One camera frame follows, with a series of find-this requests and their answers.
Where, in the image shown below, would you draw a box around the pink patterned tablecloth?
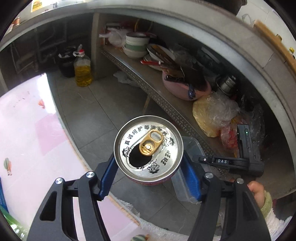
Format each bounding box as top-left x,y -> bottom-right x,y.
1,74 -> 148,240

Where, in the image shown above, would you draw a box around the right hand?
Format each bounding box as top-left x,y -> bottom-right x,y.
247,181 -> 265,208

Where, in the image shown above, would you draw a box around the yellow plastic bag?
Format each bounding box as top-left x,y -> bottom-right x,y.
192,92 -> 240,138

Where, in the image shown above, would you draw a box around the stacked white green bowls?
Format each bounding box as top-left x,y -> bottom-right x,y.
123,32 -> 150,59

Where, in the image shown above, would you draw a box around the cooking oil bottle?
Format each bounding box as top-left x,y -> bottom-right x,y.
73,44 -> 93,87

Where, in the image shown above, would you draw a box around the red soda can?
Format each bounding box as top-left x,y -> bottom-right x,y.
113,115 -> 184,186

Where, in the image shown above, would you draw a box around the wooden condiment shelf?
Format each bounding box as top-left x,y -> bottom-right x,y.
253,20 -> 296,73

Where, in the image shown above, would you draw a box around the green plastic bottle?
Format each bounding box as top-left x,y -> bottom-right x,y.
1,206 -> 28,240

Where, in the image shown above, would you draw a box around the white plastic bag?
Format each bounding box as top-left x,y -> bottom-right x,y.
99,28 -> 129,48

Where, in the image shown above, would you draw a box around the metal shelf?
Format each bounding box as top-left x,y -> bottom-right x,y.
100,46 -> 225,156

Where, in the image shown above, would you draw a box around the blue toothpaste box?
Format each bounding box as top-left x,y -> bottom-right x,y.
0,178 -> 9,212

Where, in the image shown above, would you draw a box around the pink pot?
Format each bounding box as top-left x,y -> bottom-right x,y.
162,71 -> 211,101

